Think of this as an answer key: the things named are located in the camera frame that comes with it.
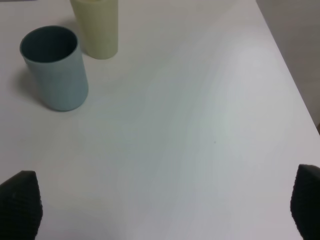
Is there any pale yellow plastic cup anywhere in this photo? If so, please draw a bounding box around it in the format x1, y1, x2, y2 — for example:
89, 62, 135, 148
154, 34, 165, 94
70, 0, 119, 60

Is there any teal plastic cup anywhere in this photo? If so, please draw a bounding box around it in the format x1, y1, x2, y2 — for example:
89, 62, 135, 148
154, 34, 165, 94
19, 25, 89, 112

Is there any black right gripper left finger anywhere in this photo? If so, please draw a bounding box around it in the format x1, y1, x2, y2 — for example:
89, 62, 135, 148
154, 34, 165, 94
0, 170, 43, 240

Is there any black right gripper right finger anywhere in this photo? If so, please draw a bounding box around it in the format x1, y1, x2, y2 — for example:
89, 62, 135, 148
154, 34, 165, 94
290, 164, 320, 240

